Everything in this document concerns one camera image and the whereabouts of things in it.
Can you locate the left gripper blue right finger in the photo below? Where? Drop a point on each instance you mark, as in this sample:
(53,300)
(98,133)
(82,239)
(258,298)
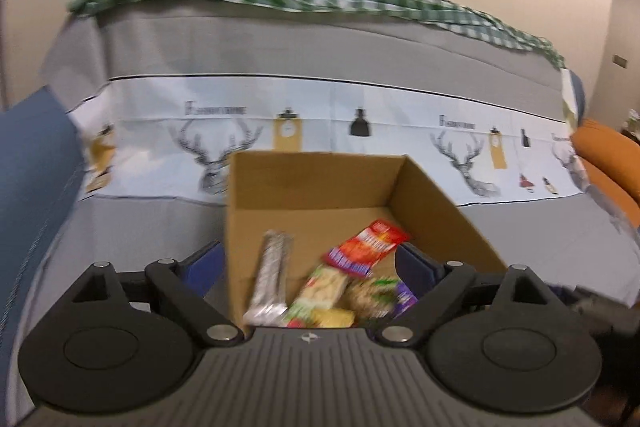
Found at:
(420,273)

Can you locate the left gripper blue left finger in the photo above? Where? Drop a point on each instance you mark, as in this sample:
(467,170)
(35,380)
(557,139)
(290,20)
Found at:
(201,271)

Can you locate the purple candy bar packet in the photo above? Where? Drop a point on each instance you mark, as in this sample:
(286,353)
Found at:
(404,299)

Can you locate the round peanut brittle snack packet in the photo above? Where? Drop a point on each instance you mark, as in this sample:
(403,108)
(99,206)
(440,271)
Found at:
(373,298)

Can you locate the red spicy strip snack packet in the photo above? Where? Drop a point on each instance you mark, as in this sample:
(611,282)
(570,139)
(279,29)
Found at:
(358,255)

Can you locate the silver foil snack bar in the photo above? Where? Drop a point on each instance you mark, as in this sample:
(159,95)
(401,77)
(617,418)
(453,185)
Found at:
(268,302)

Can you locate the green label rice crispy bar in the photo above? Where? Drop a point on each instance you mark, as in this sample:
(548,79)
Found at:
(322,291)

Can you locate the clear yellow snack packet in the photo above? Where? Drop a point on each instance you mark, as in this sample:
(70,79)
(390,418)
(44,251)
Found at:
(332,318)

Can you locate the brown cardboard box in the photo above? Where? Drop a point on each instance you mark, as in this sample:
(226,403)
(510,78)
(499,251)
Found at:
(322,199)

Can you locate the orange cushion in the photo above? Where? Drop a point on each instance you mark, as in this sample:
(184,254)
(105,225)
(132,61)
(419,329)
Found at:
(612,163)

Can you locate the grey deer print sofa cover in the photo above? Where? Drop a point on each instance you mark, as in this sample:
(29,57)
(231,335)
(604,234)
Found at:
(163,92)

